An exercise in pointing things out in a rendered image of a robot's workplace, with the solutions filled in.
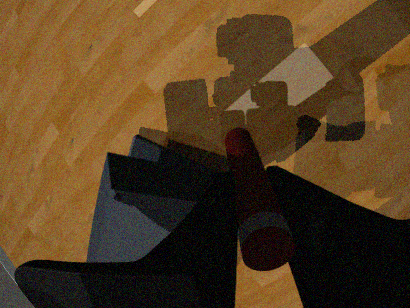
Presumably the dark grey sloped panel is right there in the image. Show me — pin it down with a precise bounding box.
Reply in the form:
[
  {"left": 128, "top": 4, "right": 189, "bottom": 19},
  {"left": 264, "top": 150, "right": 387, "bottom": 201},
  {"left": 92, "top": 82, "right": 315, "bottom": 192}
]
[{"left": 87, "top": 135, "right": 220, "bottom": 263}]

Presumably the dark red cylinder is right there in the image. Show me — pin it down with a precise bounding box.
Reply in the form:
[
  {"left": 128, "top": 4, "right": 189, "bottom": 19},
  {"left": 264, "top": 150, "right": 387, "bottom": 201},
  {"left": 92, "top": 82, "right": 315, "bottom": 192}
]
[{"left": 225, "top": 127, "right": 296, "bottom": 271}]

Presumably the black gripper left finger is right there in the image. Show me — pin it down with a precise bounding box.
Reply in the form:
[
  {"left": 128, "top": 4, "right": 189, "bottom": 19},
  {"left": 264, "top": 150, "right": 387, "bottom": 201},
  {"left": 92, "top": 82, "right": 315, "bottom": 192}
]
[{"left": 15, "top": 171, "right": 238, "bottom": 308}]

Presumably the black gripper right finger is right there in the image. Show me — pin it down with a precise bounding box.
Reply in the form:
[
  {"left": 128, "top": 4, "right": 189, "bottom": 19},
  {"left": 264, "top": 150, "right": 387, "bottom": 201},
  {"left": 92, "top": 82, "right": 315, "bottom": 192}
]
[{"left": 266, "top": 166, "right": 410, "bottom": 308}]

